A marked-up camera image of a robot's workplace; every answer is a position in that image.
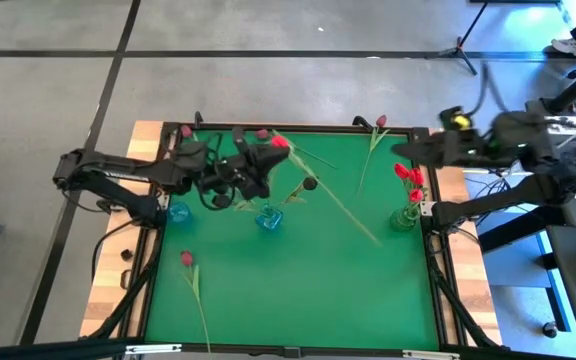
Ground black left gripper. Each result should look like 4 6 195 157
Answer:
202 125 292 202

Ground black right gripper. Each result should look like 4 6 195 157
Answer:
392 129 492 169

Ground dark pink artificial tulip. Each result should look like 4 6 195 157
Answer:
357 114 391 196
181 124 204 146
178 250 213 355
256 128 338 170

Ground tulip stems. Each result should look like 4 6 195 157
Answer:
280 176 319 209

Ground small round teal glass vase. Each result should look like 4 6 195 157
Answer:
168 200 192 224

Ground tall angular blue glass vase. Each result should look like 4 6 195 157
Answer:
255 203 285 231

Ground green glass vase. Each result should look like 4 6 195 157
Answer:
389 205 418 232

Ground black tripod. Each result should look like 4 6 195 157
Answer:
426 0 492 77

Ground green table mat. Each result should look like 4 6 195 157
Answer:
143 128 442 350

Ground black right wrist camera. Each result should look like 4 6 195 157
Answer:
439 105 473 132

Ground black table edge frame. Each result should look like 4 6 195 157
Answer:
135 119 452 359

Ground black loose cable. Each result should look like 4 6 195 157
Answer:
91 218 137 284

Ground silver aluminium bracket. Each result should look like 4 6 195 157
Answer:
125 343 183 355
401 349 462 360

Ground black aluminium rig frame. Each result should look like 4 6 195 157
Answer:
0 234 576 360

